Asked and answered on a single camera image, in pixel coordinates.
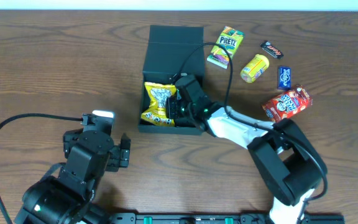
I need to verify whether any black Mars chocolate bar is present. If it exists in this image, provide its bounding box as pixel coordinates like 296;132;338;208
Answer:
260;40;283;59

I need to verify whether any red Hello Panda box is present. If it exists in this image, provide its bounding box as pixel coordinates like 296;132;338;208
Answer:
262;85;313;123

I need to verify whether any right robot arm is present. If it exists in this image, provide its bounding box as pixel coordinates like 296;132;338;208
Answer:
166;73;328;223

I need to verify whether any green Pretz snack box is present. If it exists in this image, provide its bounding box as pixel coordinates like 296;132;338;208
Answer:
207;26;245;69

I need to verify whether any yellow Hacks candy bag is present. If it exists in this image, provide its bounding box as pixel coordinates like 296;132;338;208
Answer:
141;82;177;127

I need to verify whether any yellow candy tube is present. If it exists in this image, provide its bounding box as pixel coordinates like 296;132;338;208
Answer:
241;54;270;83

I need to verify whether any black box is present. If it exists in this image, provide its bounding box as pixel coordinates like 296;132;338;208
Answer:
137;25;205;135

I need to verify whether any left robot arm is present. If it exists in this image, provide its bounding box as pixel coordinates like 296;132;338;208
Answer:
14;124;131;224

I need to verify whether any blue Eclipse mint pack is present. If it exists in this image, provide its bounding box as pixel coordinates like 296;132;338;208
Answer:
277;66;291;90

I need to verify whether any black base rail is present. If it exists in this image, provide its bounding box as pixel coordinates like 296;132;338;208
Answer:
104;211;346;224

